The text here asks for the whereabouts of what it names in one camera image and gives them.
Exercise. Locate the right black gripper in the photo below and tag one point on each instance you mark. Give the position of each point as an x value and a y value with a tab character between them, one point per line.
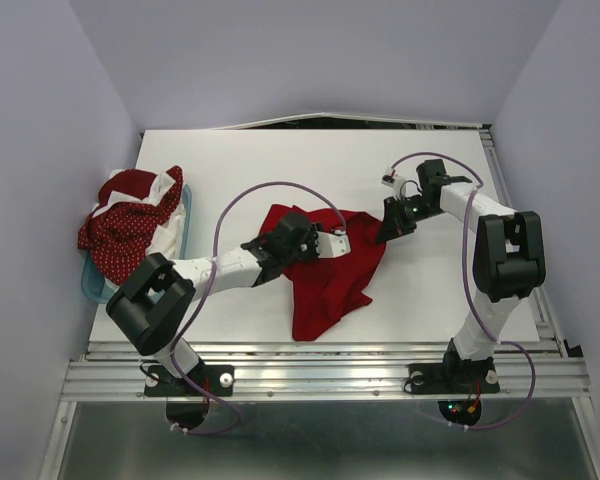
393	224

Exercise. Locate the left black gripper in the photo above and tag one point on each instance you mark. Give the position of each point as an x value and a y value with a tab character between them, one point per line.
311	236

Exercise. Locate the plain red skirt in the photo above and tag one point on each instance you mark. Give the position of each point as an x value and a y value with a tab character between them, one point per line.
325	290

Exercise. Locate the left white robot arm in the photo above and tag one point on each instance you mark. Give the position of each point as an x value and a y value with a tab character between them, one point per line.
155	299

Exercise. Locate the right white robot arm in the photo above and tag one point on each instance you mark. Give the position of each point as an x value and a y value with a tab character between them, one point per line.
502	262

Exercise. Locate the red polka dot skirt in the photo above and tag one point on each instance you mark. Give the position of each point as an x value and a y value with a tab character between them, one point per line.
125	230

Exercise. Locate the teal plastic basket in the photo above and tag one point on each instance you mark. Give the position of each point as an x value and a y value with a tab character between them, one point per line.
93	283

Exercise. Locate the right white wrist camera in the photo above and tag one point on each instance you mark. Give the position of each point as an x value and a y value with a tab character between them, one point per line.
397	183

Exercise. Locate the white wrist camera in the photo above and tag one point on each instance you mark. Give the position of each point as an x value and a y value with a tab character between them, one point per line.
332	245
397	183

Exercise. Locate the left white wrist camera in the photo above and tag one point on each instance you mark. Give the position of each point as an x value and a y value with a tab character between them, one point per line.
332	245

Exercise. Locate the aluminium frame rail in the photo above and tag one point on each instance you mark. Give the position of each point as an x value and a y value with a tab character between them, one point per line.
330	409

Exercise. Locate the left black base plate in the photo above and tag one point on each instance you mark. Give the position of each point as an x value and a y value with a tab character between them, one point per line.
215	379

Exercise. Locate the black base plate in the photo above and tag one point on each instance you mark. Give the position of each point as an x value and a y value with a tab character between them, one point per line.
215	379
435	379

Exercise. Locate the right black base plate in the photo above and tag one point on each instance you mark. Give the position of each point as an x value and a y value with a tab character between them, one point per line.
435	379

